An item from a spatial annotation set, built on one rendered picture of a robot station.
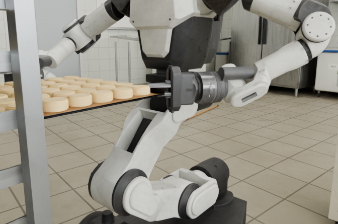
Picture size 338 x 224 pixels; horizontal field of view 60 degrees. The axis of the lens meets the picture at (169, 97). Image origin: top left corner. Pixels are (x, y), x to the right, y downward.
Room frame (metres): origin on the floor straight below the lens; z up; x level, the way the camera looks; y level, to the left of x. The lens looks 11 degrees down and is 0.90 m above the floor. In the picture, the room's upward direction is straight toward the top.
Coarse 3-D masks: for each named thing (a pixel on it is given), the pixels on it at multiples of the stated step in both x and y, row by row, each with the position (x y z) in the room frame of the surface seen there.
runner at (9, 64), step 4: (0, 52) 0.43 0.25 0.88; (4, 52) 0.43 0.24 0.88; (8, 52) 0.44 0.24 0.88; (0, 56) 0.43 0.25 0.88; (4, 56) 0.43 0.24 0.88; (8, 56) 0.44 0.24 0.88; (0, 60) 0.43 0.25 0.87; (4, 60) 0.43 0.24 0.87; (8, 60) 0.44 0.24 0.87; (0, 64) 0.43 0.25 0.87; (4, 64) 0.43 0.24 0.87; (8, 64) 0.44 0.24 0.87; (0, 68) 0.43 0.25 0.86; (4, 68) 0.43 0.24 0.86; (8, 68) 0.44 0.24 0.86
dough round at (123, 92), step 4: (116, 88) 0.68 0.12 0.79; (120, 88) 0.68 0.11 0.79; (124, 88) 0.68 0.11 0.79; (128, 88) 0.68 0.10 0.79; (116, 92) 0.65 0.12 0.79; (120, 92) 0.65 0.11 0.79; (124, 92) 0.65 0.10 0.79; (128, 92) 0.66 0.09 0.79; (132, 92) 0.68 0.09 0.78; (116, 96) 0.65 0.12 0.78; (120, 96) 0.65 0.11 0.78; (124, 96) 0.65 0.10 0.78; (128, 96) 0.66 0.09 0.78; (132, 96) 0.67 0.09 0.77
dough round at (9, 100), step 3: (0, 99) 0.54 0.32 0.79; (3, 99) 0.54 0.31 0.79; (6, 99) 0.54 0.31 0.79; (9, 99) 0.54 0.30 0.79; (12, 99) 0.54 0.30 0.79; (0, 102) 0.52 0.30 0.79; (3, 102) 0.52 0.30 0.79; (6, 102) 0.52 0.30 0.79; (9, 102) 0.52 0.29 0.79; (12, 102) 0.53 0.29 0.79; (0, 105) 0.52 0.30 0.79; (3, 105) 0.52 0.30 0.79; (6, 105) 0.52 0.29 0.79
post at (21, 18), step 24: (24, 0) 0.43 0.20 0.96; (24, 24) 0.43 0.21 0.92; (24, 48) 0.43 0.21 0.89; (24, 72) 0.43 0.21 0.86; (24, 96) 0.42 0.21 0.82; (24, 120) 0.42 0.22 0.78; (24, 144) 0.43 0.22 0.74; (24, 168) 0.43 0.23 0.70; (24, 192) 0.44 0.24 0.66; (48, 192) 0.44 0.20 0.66; (48, 216) 0.44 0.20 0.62
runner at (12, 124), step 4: (0, 112) 0.42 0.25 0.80; (4, 112) 0.43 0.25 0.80; (8, 112) 0.43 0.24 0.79; (12, 112) 0.44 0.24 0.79; (0, 116) 0.42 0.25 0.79; (4, 116) 0.43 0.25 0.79; (8, 116) 0.43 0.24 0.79; (12, 116) 0.44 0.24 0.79; (16, 116) 0.44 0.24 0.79; (0, 120) 0.42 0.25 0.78; (4, 120) 0.43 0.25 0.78; (8, 120) 0.43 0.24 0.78; (12, 120) 0.44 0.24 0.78; (16, 120) 0.44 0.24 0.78; (0, 124) 0.42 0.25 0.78; (4, 124) 0.43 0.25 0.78; (8, 124) 0.43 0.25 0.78; (12, 124) 0.44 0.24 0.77; (16, 124) 0.44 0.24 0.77; (0, 128) 0.42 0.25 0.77; (4, 128) 0.43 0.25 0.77; (8, 128) 0.43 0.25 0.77; (12, 128) 0.43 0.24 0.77; (16, 128) 0.44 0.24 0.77
